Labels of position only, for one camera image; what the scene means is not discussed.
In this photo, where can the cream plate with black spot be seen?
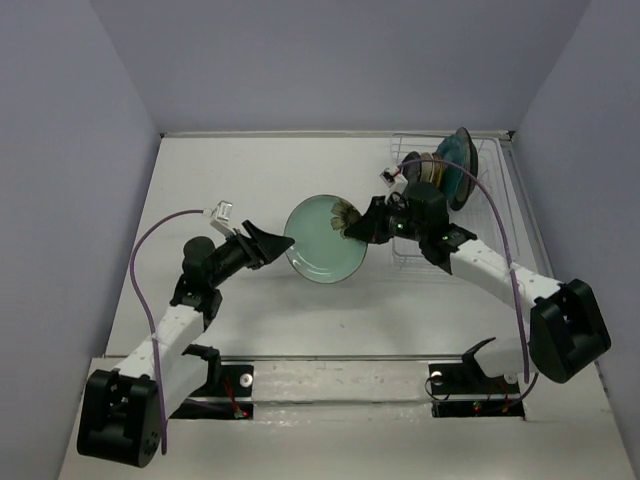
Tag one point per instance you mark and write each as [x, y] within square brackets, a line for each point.
[427, 168]

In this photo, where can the white wire dish rack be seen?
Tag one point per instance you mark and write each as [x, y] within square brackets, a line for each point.
[477, 215]

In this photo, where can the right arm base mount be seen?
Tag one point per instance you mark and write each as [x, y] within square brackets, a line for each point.
[456, 391]

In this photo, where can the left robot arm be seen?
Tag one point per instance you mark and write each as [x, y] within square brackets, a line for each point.
[125, 410]

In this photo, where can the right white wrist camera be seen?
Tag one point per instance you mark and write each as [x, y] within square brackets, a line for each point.
[394, 180]

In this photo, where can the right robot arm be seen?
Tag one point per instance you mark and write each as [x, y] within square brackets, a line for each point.
[561, 328]

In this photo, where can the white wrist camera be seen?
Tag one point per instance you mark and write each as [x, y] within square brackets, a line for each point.
[394, 180]
[219, 218]

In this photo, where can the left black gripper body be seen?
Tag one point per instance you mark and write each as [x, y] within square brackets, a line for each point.
[235, 255]

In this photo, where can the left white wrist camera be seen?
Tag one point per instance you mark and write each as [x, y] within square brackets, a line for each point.
[219, 218]

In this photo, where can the brown rimmed cream plate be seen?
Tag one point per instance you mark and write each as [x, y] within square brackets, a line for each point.
[467, 185]

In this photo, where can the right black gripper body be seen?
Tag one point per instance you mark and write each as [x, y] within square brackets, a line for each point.
[400, 222]

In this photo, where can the light green floral plate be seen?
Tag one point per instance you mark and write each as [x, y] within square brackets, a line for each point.
[321, 252]

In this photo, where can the teal scalloped plate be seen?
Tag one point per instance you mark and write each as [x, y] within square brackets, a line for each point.
[454, 150]

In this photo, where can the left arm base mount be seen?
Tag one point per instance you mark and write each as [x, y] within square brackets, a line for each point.
[229, 399]

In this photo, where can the yellow amber plate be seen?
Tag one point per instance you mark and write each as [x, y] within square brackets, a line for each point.
[437, 171]

